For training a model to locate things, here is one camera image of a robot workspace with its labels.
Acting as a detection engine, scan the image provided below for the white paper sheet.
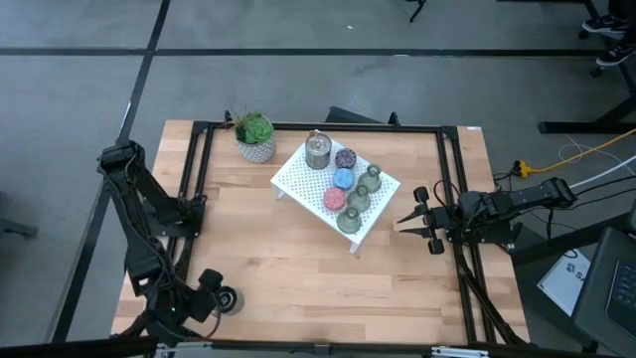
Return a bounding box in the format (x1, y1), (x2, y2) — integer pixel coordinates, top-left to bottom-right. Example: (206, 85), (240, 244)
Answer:
(536, 248), (592, 317)

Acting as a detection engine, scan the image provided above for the purple patterned candle tin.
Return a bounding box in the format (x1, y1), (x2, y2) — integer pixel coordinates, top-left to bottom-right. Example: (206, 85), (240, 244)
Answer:
(334, 147), (358, 170)

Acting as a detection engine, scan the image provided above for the green plant in patterned pot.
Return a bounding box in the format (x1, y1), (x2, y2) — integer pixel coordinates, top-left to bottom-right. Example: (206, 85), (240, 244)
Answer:
(229, 109), (277, 165)

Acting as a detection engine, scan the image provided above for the yellow extension cord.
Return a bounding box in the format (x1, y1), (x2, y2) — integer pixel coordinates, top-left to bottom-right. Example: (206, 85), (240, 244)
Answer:
(514, 127), (636, 179)

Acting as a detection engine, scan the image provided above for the black desk foot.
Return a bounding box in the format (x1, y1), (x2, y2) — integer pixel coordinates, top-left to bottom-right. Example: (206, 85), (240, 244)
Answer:
(539, 0), (636, 134)

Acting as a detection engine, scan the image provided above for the grey laptop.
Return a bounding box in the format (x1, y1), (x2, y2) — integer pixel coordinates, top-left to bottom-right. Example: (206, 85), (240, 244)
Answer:
(570, 227), (636, 357)

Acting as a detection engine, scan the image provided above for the black aluminium table frame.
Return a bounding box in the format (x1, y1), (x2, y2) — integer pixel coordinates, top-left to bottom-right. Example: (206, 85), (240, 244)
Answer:
(168, 111), (533, 349)

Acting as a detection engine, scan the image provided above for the person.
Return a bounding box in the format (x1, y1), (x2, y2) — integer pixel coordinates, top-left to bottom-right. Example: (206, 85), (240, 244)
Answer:
(578, 0), (636, 69)

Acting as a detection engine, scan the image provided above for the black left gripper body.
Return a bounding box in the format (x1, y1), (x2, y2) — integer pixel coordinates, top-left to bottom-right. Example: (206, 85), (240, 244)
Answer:
(197, 268), (240, 322)

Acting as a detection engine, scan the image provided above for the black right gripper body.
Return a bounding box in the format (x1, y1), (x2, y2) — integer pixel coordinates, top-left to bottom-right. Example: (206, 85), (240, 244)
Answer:
(412, 186), (462, 256)

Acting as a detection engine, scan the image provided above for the silver ribbed candle tin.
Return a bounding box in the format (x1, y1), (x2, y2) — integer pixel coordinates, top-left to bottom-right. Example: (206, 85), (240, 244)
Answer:
(304, 129), (333, 171)

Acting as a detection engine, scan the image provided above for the teal patterned candle tin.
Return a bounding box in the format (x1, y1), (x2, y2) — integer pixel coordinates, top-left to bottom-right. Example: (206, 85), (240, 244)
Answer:
(332, 167), (356, 191)

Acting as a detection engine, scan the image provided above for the pink patterned candle tin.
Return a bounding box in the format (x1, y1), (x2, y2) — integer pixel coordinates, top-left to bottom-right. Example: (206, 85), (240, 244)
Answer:
(322, 186), (348, 212)

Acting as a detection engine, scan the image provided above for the white perforated metal shelf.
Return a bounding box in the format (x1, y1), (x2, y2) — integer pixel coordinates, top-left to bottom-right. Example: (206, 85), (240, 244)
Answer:
(269, 129), (401, 255)

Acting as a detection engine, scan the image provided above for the white cable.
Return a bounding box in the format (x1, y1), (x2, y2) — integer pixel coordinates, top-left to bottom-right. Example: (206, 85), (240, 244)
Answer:
(558, 136), (636, 190)

